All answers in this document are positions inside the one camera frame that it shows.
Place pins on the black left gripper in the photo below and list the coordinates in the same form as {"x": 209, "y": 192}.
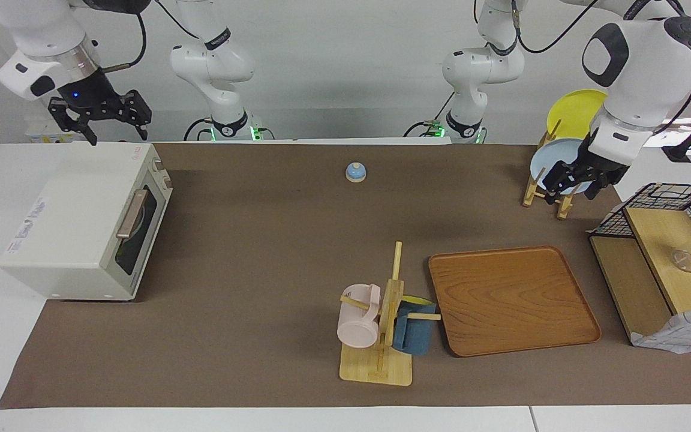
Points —
{"x": 603, "y": 159}

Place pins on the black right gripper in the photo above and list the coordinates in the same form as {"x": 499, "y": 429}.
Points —
{"x": 90, "y": 93}

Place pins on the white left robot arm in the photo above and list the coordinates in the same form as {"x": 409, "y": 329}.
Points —
{"x": 651, "y": 72}

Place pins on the oven control knob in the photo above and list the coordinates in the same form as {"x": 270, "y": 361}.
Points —
{"x": 155, "y": 164}
{"x": 164, "y": 177}

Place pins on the white toaster oven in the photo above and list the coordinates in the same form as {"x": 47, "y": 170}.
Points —
{"x": 75, "y": 222}

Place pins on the wooden plate rack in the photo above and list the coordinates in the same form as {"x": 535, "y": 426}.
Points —
{"x": 564, "y": 207}

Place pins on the light blue plate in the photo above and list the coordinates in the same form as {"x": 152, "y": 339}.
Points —
{"x": 552, "y": 153}

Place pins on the yellow plate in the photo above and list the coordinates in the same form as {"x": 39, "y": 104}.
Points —
{"x": 576, "y": 111}

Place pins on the small clear glass cup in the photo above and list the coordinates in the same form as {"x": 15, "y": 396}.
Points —
{"x": 684, "y": 260}

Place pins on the brown wooden tray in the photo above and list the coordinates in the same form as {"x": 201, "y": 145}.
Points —
{"x": 510, "y": 300}

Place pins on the white quilted cloth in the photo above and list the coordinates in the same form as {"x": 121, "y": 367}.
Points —
{"x": 681, "y": 330}

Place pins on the brown table mat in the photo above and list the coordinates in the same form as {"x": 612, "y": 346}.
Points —
{"x": 261, "y": 270}

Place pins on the blue service bell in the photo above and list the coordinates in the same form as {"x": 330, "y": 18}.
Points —
{"x": 355, "y": 173}

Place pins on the dark blue mug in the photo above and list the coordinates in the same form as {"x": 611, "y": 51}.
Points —
{"x": 414, "y": 336}

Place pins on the wooden mug tree stand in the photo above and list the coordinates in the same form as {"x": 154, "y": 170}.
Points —
{"x": 388, "y": 312}

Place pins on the pink mug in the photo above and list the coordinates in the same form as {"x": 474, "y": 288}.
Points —
{"x": 357, "y": 324}

